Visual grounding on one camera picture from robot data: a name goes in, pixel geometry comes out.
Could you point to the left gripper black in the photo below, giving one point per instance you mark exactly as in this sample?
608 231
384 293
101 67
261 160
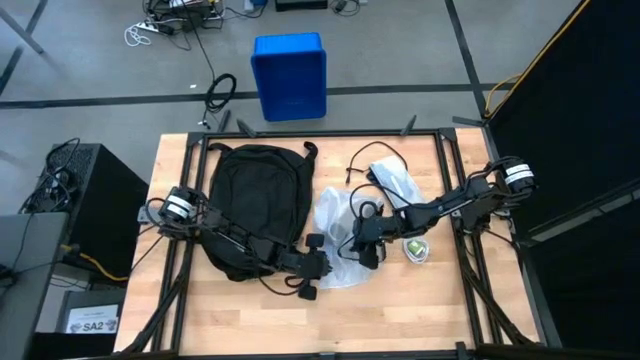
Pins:
307 265

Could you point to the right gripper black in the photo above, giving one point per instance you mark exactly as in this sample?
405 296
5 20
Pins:
372 230

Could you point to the large clear mesh pouch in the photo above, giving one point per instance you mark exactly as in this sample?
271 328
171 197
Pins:
330 215

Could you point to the small clear narrow pouch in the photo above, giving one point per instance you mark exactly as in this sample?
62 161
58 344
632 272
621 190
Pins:
387 170

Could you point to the black backpack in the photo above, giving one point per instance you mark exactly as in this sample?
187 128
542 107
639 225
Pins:
260 190

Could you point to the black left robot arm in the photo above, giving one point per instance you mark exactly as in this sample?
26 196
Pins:
192 217

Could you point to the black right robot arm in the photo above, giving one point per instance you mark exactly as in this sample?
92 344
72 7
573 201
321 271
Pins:
450 202

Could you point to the blue plastic bin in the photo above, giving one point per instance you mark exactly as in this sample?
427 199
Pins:
290 75

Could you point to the black computer tower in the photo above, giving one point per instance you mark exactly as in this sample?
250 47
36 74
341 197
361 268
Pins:
110 240

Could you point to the grey box with SA2 label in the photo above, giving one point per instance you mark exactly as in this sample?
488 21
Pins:
92 320

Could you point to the black power adapter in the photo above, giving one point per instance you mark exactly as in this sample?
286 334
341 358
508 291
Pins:
341 5

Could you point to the flat black box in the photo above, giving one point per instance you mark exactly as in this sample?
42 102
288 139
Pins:
300 5

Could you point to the dark grey metal beam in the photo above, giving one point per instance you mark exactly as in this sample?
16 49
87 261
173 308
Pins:
615 200

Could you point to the grey metal bar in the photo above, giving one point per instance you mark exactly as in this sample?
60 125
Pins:
22 31

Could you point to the large black partition wall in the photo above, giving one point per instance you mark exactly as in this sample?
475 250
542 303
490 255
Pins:
575 125

